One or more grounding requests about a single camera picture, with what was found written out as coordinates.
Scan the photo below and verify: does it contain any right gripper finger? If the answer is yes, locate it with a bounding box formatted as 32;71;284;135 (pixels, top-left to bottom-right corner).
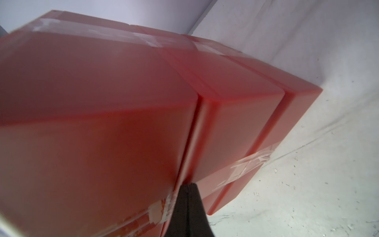
165;183;215;237

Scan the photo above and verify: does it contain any red drawer cabinet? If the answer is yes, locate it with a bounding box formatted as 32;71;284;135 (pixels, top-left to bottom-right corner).
1;10;322;237

